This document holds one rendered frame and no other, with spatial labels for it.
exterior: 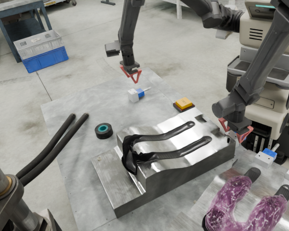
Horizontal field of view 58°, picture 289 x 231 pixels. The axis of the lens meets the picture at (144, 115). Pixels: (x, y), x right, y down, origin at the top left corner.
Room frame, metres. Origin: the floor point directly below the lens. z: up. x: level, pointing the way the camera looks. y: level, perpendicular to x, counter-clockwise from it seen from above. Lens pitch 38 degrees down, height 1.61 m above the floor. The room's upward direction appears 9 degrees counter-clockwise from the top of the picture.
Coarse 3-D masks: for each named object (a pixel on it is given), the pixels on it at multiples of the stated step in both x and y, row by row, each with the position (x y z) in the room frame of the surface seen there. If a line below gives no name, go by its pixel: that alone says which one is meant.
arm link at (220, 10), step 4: (212, 4) 1.03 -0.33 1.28; (216, 4) 1.03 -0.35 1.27; (220, 4) 1.06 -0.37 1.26; (212, 8) 1.02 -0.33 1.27; (216, 8) 1.02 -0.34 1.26; (220, 8) 1.07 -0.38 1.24; (224, 8) 1.06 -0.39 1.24; (212, 12) 1.01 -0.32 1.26; (216, 12) 1.00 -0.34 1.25; (220, 12) 1.02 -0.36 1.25; (224, 12) 1.03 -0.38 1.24; (224, 16) 1.02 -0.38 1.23
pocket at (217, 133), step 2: (218, 128) 0.74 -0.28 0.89; (214, 130) 0.74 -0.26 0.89; (216, 130) 0.74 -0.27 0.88; (218, 130) 0.74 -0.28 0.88; (212, 132) 0.74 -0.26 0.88; (214, 132) 0.74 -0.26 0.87; (216, 132) 0.74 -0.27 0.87; (218, 132) 0.74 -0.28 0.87; (220, 132) 0.73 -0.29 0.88; (214, 134) 0.74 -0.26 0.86; (216, 134) 0.74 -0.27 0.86; (218, 134) 0.74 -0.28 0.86; (220, 134) 0.73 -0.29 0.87; (222, 134) 0.72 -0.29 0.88; (216, 136) 0.73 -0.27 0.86; (218, 136) 0.73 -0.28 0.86; (220, 136) 0.73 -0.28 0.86; (222, 136) 0.72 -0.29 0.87; (224, 136) 0.71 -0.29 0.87; (218, 138) 0.71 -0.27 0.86; (220, 138) 0.71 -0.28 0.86
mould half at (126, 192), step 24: (168, 120) 0.85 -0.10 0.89; (192, 120) 0.82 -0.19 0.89; (120, 144) 0.73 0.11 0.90; (144, 144) 0.68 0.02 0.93; (168, 144) 0.70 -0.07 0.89; (216, 144) 0.66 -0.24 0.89; (96, 168) 0.67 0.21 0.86; (120, 168) 0.65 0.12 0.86; (144, 168) 0.57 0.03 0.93; (168, 168) 0.56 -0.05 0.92; (192, 168) 0.59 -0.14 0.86; (120, 192) 0.54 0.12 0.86; (144, 192) 0.52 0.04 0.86; (120, 216) 0.49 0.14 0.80
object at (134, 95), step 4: (140, 88) 1.20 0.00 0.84; (148, 88) 1.20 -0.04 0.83; (128, 92) 1.17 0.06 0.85; (132, 92) 1.16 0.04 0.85; (136, 92) 1.15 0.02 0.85; (140, 92) 1.16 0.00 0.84; (128, 96) 1.18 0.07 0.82; (132, 96) 1.14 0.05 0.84; (136, 96) 1.15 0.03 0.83; (140, 96) 1.16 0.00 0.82; (132, 100) 1.14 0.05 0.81; (136, 100) 1.14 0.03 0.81
